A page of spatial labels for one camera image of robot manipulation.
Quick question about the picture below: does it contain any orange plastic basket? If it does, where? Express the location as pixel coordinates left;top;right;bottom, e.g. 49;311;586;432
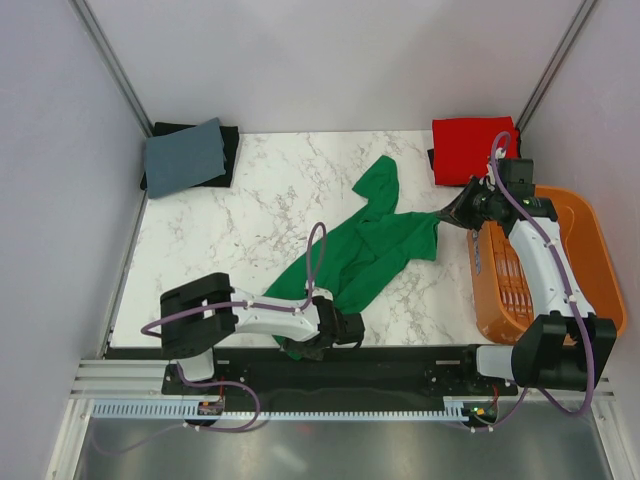
467;185;627;344

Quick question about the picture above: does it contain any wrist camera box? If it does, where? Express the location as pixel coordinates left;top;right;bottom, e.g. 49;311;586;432
497;158;535;198
336;313;365;348

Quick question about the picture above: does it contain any white slotted cable duct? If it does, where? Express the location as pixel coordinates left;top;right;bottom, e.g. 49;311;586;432
91;397;478;422

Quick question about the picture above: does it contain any folded black shirt right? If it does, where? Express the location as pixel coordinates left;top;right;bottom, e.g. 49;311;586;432
427;126;521;187

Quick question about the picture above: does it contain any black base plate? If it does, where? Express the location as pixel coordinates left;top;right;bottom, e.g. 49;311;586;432
162;346;501;411

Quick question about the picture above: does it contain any purple cable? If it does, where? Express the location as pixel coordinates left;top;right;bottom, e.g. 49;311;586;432
141;222;329;344
487;132;601;434

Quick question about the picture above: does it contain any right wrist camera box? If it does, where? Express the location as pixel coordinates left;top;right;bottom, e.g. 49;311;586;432
497;158;535;198

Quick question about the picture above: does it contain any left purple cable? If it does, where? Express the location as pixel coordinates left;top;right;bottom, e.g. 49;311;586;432
141;222;329;344

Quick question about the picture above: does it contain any green polo shirt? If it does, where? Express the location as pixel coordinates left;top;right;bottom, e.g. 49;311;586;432
262;154;441;361

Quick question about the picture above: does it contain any folded red shirt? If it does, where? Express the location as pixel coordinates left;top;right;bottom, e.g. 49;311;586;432
430;116;520;187

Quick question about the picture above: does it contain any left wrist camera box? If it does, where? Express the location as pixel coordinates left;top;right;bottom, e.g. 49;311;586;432
336;313;365;348

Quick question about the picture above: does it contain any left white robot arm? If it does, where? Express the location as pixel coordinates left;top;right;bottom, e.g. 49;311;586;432
160;273;365;393

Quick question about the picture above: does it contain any aluminium corner post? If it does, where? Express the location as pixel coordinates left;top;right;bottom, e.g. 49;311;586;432
516;0;599;133
69;0;153;137

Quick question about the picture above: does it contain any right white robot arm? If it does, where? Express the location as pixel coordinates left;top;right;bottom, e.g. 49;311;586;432
437;178;625;394

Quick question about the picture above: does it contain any left aluminium corner post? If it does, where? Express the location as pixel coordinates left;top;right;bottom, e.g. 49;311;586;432
69;0;153;137

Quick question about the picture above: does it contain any right aluminium corner post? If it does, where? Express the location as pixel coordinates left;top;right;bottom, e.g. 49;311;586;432
516;0;599;133

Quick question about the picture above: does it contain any aluminium rail frame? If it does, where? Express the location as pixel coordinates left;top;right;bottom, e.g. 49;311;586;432
70;360;616;404

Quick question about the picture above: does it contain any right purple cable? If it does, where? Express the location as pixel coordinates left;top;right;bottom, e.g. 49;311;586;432
487;132;601;434

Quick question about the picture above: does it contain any folded grey-blue shirt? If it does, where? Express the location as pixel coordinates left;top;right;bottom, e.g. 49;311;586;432
144;117;227;199

